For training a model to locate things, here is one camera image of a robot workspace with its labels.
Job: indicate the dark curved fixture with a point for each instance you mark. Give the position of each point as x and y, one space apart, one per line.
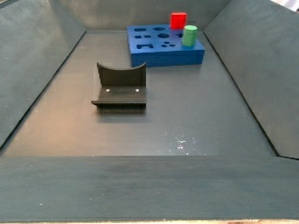
122 86

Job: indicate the blue shape sorter board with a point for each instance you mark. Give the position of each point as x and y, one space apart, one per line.
156 46

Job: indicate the green hexagonal peg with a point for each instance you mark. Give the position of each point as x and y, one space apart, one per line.
190 34

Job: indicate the red rounded block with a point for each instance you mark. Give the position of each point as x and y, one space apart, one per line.
178 20

